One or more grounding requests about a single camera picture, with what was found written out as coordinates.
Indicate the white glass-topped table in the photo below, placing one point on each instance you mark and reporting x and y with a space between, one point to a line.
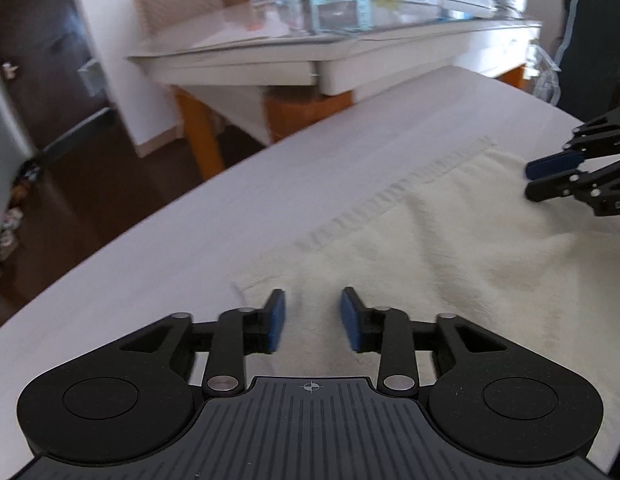
310 55

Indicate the white power strip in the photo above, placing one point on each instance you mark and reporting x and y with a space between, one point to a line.
467 1

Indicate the cream terry towel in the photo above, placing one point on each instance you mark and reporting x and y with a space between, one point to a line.
465 245

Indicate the dark wooden door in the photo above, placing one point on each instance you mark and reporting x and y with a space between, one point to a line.
44 50

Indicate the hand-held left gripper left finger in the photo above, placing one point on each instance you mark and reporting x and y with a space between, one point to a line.
276 321

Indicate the grey wall box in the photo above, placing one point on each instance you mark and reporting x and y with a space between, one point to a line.
91 76

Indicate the small colourful clutter pile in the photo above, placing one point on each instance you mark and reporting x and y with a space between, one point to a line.
17 210

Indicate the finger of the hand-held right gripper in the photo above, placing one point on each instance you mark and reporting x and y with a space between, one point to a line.
585 189
552 164

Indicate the beige woven chair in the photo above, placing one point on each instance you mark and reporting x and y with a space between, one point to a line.
179 5

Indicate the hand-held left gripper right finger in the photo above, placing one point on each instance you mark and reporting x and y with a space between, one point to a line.
351 322

